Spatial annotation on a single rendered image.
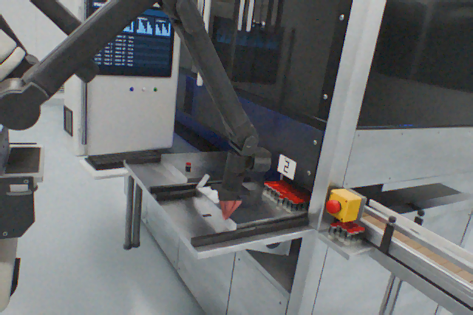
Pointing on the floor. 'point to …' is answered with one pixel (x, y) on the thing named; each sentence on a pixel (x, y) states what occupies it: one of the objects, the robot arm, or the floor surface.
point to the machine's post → (336, 146)
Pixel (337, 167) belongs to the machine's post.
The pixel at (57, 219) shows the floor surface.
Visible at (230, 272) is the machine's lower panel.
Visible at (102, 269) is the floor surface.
